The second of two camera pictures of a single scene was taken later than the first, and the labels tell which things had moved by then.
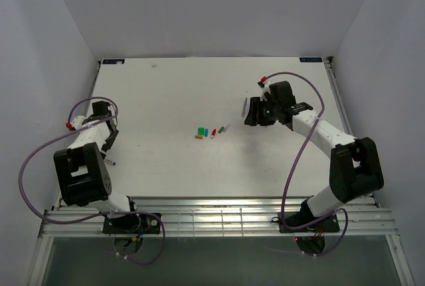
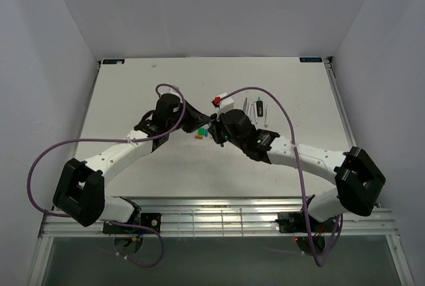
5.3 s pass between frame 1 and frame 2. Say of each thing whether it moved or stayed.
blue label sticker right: stayed
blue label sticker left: stayed
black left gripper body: moved
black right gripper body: moved
